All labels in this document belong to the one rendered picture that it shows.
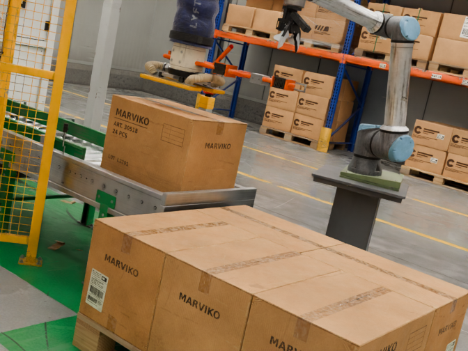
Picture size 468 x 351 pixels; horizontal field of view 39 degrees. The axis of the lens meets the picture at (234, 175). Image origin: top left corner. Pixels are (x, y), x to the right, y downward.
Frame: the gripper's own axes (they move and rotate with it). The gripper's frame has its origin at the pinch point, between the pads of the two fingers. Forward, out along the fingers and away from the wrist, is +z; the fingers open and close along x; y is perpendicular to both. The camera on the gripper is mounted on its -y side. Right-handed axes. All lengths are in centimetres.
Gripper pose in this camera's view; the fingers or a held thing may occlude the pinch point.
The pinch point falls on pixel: (288, 51)
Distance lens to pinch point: 309.5
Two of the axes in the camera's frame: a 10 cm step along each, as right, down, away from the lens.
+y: -7.7, -2.7, 5.8
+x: -6.1, 0.2, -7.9
